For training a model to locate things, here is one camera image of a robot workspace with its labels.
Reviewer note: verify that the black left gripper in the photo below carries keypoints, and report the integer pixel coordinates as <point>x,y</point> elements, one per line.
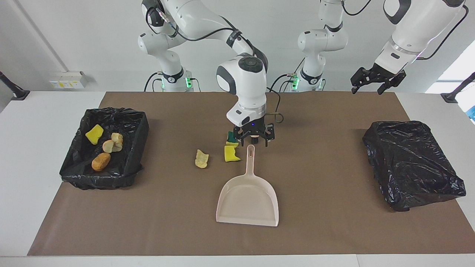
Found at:
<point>382,71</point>

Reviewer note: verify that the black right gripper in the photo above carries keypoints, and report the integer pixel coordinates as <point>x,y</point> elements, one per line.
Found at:
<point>253,129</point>

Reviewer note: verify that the green sponge piece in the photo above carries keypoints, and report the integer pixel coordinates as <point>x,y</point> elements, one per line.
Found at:
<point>230,138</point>

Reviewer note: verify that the notched yellow sponge piece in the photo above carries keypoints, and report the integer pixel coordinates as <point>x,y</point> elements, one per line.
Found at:
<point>231,154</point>

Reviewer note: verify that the yellowish beige foam chunk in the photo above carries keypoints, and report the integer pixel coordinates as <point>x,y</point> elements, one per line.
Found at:
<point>201,159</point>

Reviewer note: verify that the beige plastic dustpan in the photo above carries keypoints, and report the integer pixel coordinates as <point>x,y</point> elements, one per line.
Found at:
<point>246,200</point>

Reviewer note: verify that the pale beige foam chunk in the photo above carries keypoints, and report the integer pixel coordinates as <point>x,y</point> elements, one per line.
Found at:
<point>107,147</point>
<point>117,139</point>

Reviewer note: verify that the brown bread roll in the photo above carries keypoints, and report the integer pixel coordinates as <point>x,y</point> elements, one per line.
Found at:
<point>101,162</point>

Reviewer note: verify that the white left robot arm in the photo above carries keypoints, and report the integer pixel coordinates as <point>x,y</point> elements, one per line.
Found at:
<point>419,22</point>

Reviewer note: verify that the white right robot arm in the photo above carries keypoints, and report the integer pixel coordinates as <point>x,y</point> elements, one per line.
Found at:
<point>245,85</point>

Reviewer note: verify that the black bag lined bin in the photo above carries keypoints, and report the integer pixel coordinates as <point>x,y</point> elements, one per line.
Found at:
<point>74,170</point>
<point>412,163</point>

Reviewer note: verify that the blue object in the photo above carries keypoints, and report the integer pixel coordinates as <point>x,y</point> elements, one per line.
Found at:
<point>472,113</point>

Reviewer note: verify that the brown table mat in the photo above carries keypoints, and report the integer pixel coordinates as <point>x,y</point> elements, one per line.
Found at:
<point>185,230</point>

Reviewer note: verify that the black camera stand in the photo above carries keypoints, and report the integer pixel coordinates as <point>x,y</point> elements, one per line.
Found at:
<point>451,97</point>
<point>18,93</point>

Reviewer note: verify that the white wall socket box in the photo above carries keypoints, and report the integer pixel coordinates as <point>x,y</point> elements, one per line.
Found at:
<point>66,79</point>

